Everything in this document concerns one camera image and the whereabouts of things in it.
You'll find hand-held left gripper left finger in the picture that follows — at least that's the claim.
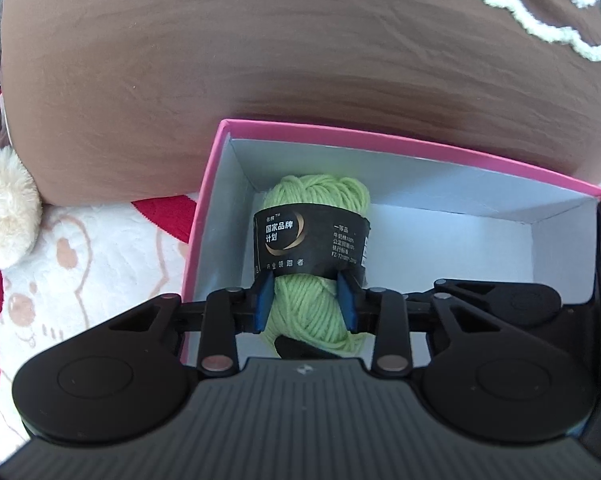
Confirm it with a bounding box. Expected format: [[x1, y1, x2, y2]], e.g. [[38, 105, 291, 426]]
[[108, 272, 276, 379]]

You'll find green yarn ball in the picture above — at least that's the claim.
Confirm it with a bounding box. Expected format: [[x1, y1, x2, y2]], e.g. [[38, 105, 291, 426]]
[[253, 172, 374, 359]]

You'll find grey rabbit plush toy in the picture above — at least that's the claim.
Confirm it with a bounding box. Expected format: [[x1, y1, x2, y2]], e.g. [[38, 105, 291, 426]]
[[0, 0, 44, 269]]

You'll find printed white red blanket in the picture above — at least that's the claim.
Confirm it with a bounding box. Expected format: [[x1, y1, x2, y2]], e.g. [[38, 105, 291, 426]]
[[0, 160, 601, 461]]

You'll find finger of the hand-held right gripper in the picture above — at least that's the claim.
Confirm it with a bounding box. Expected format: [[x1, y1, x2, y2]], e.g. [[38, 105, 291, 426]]
[[433, 279, 512, 322], [274, 336, 342, 359]]

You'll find pink cardboard box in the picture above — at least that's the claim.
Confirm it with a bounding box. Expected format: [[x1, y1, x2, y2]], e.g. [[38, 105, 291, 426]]
[[180, 119, 601, 362]]

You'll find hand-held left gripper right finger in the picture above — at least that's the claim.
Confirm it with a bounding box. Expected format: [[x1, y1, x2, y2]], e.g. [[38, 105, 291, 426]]
[[336, 271, 503, 377]]

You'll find brown embroidered pillow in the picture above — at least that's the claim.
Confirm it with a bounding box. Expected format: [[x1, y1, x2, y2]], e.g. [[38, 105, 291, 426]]
[[0, 0, 601, 207]]

